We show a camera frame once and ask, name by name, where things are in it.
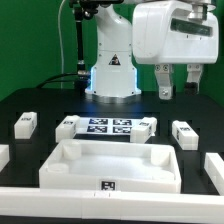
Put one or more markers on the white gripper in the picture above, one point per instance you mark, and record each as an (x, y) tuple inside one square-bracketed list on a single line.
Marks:
[(163, 32)]

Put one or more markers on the white desk top tray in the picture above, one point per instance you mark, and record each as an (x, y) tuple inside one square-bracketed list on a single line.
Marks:
[(111, 166)]

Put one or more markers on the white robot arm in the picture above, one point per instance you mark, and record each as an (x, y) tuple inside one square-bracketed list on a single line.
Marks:
[(113, 78)]

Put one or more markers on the white right fence bar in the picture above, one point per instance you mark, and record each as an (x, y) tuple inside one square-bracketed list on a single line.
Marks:
[(214, 166)]

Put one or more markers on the white fence bar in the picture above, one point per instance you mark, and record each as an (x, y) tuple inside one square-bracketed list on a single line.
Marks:
[(214, 166), (112, 205)]

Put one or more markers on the white fiducial marker sheet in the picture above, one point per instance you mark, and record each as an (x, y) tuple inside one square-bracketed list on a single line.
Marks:
[(106, 126)]

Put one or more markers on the white left fence block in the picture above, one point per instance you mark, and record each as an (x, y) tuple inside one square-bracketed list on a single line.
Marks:
[(4, 156)]

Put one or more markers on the white front fence bar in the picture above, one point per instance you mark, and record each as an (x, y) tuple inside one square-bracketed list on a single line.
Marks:
[(112, 205)]

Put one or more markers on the black camera pole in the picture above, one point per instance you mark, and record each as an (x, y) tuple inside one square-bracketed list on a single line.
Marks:
[(83, 75)]

